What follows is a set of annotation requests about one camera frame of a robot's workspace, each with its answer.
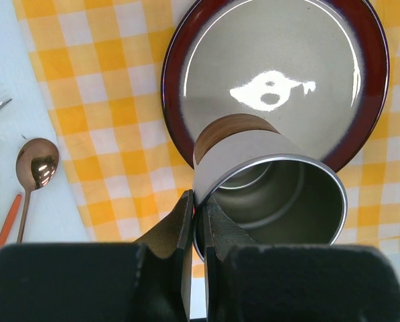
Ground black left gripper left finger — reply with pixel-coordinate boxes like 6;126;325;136
0;190;194;321

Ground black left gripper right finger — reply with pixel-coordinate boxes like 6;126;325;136
203;199;400;321

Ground metal cup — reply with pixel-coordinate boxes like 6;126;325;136
193;113;348;256

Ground red rimmed cream plate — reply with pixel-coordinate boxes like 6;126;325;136
161;1;390;171

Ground yellow white checkered cloth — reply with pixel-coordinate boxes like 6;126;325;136
13;1;400;273

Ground orange chopsticks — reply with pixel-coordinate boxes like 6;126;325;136
0;194;22;248

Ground copper spoon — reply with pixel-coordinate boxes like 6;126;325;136
15;138;60;243

